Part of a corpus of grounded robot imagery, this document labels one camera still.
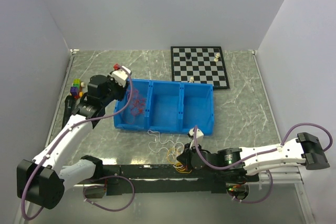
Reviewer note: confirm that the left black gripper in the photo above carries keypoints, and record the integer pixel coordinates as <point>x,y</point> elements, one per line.
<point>122,89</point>

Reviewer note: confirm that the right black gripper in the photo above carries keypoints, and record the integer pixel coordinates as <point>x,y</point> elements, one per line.
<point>185,157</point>

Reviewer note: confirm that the blue three-compartment plastic bin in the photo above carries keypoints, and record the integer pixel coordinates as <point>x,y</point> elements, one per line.
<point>167,107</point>

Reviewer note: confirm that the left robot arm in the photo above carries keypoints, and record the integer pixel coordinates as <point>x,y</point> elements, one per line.
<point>44,180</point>

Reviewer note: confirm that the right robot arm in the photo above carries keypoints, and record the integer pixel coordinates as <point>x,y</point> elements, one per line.
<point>305,150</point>

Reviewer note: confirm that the colourful toy block car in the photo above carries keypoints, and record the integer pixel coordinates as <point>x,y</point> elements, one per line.
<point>76,89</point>

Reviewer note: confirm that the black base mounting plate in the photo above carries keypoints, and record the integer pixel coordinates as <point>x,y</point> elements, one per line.
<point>214,181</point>

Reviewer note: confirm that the black chess pawn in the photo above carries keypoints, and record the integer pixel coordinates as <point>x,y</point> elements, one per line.
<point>188,56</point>

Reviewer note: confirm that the black and white chessboard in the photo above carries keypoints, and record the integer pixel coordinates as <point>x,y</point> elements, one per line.
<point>201,66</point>

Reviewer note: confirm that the white chess piece far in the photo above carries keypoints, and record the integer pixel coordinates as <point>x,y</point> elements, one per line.
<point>217,56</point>

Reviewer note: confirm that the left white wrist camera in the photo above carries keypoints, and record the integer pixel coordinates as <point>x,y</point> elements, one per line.
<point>121,75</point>

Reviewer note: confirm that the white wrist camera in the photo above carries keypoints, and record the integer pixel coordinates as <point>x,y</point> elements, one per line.
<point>198,135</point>
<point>121,75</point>

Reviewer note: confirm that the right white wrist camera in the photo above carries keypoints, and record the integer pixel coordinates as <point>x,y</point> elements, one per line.
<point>198,135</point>

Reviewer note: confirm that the aluminium rail frame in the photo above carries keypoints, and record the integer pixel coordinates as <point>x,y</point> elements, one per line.
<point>279,177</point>

